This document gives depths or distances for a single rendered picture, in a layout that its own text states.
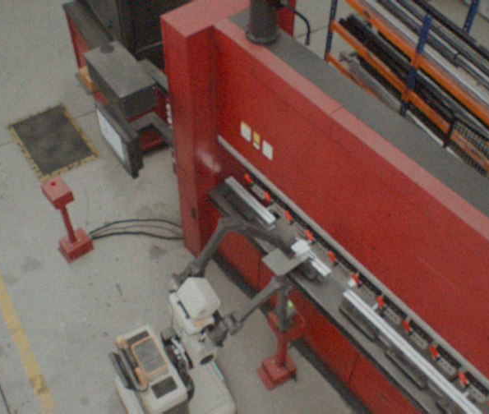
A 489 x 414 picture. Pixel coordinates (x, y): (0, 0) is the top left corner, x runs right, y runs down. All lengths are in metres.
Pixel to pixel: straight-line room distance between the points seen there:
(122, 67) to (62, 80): 3.11
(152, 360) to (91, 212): 2.19
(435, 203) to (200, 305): 1.42
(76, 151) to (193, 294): 3.03
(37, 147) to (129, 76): 2.62
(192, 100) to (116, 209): 2.06
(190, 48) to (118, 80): 0.52
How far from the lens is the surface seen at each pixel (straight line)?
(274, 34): 3.75
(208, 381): 4.69
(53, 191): 5.10
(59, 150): 6.50
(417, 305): 3.69
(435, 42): 5.42
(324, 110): 3.36
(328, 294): 4.35
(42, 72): 7.42
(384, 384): 4.31
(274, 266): 4.28
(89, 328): 5.30
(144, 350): 4.12
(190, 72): 3.96
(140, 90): 4.03
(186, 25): 3.88
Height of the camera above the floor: 4.57
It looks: 51 degrees down
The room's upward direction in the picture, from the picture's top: 1 degrees clockwise
